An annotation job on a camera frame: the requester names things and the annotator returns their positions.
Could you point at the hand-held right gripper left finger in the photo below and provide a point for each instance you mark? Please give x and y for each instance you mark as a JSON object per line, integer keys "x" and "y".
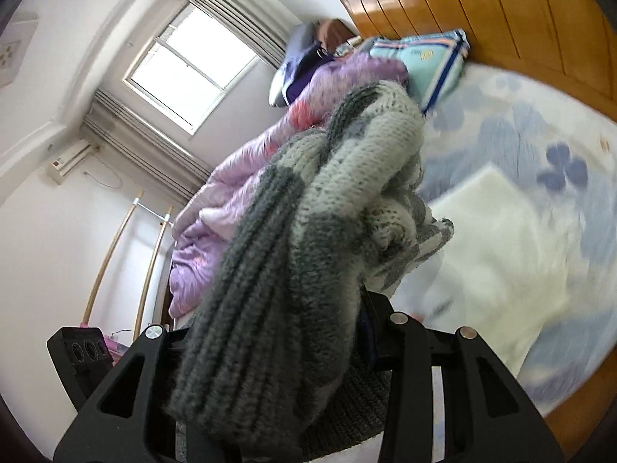
{"x": 140, "y": 436}

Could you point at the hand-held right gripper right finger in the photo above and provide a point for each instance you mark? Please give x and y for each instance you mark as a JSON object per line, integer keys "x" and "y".
{"x": 409, "y": 357}

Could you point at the grey white checkered cardigan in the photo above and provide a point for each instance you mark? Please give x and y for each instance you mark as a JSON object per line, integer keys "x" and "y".
{"x": 289, "y": 231}

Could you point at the white folded cloth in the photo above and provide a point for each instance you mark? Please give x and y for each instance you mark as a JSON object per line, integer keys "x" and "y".
{"x": 506, "y": 251}

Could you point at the white air conditioner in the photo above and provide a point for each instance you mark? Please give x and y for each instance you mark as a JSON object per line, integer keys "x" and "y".
{"x": 72, "y": 160}

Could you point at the grey striped curtain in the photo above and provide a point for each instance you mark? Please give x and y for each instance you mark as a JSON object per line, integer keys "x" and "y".
{"x": 241, "y": 14}
{"x": 144, "y": 149}

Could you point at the purple floral quilt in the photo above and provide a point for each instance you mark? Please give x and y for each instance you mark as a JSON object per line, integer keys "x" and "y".
{"x": 226, "y": 193}

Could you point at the floral bed sheet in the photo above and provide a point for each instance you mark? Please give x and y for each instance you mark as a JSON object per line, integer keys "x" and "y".
{"x": 530, "y": 120}

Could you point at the light blue striped pillow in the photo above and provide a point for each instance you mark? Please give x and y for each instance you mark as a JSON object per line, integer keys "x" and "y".
{"x": 434, "y": 67}

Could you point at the dark purple cloth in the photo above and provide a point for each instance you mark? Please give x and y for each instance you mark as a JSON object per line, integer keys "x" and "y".
{"x": 308, "y": 75}

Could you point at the white square ceiling fixture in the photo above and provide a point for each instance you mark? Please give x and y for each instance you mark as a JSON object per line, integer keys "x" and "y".
{"x": 14, "y": 53}

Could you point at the window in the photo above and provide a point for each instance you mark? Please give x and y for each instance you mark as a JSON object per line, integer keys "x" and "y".
{"x": 193, "y": 65}

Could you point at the wooden headboard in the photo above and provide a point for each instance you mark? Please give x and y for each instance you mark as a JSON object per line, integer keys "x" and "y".
{"x": 482, "y": 9}

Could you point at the wooden double-rail barre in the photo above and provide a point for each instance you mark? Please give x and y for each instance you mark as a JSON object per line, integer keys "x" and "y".
{"x": 115, "y": 246}

